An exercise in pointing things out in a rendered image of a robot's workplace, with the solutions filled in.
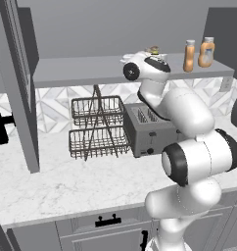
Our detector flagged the dark grey cabinet door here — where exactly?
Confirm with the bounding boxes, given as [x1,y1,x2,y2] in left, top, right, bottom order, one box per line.
[202,7,237,84]

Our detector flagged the black cupboard door handle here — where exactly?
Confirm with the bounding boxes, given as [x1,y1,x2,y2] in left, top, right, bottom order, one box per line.
[140,229,150,251]

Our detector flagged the black frame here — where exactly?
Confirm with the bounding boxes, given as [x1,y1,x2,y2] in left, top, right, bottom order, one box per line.
[0,48,17,146]

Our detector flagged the grey drawer front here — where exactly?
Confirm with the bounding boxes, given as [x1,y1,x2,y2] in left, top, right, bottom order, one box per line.
[55,205,155,237]

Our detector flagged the white wall outlet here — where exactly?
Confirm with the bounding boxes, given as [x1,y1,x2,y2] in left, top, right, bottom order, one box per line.
[219,76,232,93]

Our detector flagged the grey cabinet shelf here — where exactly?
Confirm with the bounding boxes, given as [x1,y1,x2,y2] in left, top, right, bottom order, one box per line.
[32,52,236,89]

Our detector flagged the brown-topped shaker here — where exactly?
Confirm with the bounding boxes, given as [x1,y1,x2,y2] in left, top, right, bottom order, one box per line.
[148,45,161,56]

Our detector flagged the grey toaster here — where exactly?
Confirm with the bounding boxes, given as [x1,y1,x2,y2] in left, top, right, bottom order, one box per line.
[122,102,190,159]

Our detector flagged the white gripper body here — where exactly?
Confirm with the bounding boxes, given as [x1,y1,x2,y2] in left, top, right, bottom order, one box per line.
[119,53,138,65]

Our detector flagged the slim orange condiment bottle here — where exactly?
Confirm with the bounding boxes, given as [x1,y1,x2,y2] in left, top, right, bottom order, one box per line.
[182,39,197,74]

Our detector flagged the grey cupboard door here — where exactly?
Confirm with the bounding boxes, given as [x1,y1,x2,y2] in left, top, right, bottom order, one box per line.
[59,221,159,251]
[183,190,237,251]

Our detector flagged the wide orange condiment bottle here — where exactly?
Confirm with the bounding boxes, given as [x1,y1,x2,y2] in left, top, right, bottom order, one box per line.
[197,36,216,69]

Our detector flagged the black drawer handle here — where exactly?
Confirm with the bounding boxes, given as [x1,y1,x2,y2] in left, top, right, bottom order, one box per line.
[94,213,122,228]

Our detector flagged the dark wire two-tier basket stand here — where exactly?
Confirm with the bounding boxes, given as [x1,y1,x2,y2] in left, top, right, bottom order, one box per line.
[68,84,131,162]

